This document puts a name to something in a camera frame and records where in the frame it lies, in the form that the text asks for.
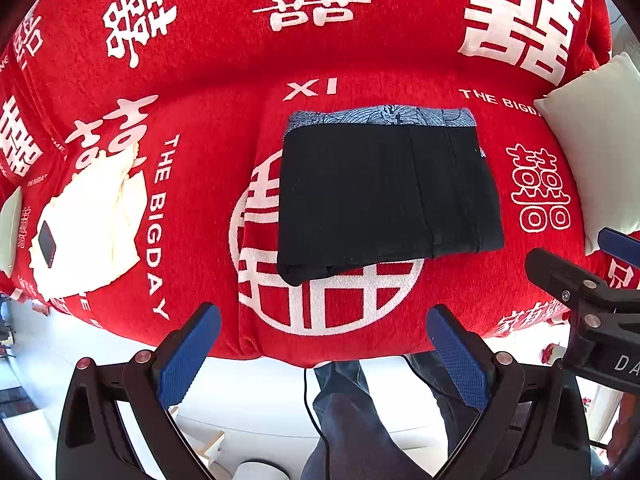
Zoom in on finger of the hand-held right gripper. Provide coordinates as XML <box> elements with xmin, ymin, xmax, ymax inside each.
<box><xmin>597</xmin><ymin>227</ymin><xmax>640</xmax><ymax>263</ymax></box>
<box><xmin>525</xmin><ymin>247</ymin><xmax>613</xmax><ymax>313</ymax></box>

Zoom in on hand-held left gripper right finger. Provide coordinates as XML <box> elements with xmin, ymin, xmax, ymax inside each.
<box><xmin>425</xmin><ymin>304</ymin><xmax>593</xmax><ymax>480</ymax></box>

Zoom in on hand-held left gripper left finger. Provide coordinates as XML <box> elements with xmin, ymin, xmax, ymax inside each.
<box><xmin>55</xmin><ymin>302</ymin><xmax>223</xmax><ymax>480</ymax></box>

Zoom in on black pants with blue waistband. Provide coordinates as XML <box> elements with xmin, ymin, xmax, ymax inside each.
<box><xmin>276</xmin><ymin>104</ymin><xmax>506</xmax><ymax>287</ymax></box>

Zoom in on white pillow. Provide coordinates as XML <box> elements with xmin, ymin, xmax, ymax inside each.
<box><xmin>532</xmin><ymin>52</ymin><xmax>640</xmax><ymax>256</ymax></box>

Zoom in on person's legs in jeans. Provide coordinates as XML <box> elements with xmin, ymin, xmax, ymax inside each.
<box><xmin>300</xmin><ymin>352</ymin><xmax>483</xmax><ymax>480</ymax></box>

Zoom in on white round container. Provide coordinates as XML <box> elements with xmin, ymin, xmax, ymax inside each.
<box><xmin>235</xmin><ymin>460</ymin><xmax>288</xmax><ymax>480</ymax></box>

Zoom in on cream folded cloth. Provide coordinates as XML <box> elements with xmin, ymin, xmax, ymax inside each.
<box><xmin>27</xmin><ymin>147</ymin><xmax>148</xmax><ymax>301</ymax></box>

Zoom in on black smartphone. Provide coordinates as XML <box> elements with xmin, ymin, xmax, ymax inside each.
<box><xmin>37</xmin><ymin>221</ymin><xmax>58</xmax><ymax>268</ymax></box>

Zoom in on red printed blanket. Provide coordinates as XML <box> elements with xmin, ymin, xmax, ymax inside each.
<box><xmin>0</xmin><ymin>0</ymin><xmax>640</xmax><ymax>366</ymax></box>

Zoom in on black cable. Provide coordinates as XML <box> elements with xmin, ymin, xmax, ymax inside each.
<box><xmin>302</xmin><ymin>367</ymin><xmax>333</xmax><ymax>480</ymax></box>

